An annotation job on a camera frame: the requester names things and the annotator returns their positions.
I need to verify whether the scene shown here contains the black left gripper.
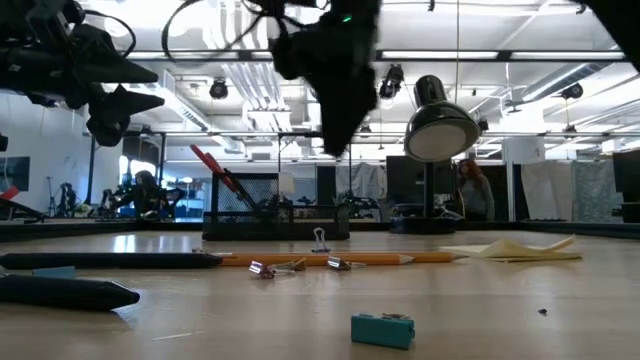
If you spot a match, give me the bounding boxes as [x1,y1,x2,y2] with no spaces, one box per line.
[0,24,165,147]

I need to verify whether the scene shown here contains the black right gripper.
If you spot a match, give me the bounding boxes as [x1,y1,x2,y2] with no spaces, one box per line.
[269,0,381,157]

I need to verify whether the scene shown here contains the red-handled scissors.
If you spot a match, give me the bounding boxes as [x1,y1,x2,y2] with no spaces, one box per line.
[189,143,261,214]

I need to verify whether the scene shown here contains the black mesh desk organizer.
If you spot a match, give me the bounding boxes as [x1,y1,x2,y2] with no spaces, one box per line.
[202,172,351,242]

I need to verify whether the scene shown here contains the small binder clip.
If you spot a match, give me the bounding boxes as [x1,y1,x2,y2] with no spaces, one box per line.
[311,227,332,254]

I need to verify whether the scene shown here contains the silver binder clip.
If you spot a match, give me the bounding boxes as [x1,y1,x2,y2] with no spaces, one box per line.
[327,255,368,273]

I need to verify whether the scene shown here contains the pink binder clip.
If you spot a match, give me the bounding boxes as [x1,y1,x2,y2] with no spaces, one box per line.
[248,257,307,280]

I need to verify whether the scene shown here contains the black pen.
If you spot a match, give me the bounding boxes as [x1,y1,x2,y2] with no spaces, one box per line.
[0,252,224,271]
[0,273,141,312]

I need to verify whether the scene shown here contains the yellow sticky note pad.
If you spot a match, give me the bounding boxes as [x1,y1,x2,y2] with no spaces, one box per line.
[439,233,584,264]

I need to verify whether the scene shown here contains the teal binder clip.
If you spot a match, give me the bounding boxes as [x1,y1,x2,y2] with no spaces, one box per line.
[350,312,416,351]

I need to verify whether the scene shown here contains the dark monitor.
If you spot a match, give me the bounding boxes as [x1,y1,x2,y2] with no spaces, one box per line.
[385,155,426,197]

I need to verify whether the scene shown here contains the black desk lamp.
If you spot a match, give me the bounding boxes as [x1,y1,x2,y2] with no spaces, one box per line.
[389,74,482,236]

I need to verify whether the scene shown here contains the person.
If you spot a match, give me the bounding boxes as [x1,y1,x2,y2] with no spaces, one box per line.
[457,158,496,223]
[110,169,174,221]

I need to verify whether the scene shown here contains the white pillar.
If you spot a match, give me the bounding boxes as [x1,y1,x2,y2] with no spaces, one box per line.
[502,137,546,222]

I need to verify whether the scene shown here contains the light partition panel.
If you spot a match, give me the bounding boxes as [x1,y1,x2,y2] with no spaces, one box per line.
[520,160,574,222]

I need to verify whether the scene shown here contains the grey patterned panel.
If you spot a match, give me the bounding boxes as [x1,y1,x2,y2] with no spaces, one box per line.
[572,159,614,224]

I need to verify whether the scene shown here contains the black monitor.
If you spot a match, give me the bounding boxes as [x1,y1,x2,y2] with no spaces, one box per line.
[612,149,640,224]

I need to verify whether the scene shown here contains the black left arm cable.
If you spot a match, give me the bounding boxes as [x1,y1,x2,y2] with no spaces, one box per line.
[82,8,137,59]

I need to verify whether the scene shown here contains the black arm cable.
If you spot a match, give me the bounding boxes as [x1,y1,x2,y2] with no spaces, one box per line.
[160,0,274,64]
[82,8,137,59]

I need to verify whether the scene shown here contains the black overhead camera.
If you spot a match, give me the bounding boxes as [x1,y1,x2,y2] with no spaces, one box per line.
[378,63,405,101]

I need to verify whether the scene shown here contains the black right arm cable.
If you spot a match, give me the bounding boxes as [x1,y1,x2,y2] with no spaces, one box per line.
[160,0,274,64]

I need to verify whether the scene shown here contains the black stand frame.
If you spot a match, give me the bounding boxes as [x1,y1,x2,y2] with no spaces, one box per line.
[85,130,167,219]

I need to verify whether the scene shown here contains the black hanging camera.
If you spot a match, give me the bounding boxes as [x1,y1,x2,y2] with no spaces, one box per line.
[208,77,230,101]
[559,82,585,101]

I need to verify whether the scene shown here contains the dark wall picture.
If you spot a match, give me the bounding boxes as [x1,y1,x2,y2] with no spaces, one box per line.
[0,156,31,193]

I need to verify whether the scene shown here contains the black table edge frame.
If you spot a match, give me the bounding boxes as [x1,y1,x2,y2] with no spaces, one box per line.
[0,217,640,244]

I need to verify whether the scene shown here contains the overhead frame light bar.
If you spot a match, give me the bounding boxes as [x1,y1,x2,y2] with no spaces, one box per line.
[124,48,629,63]

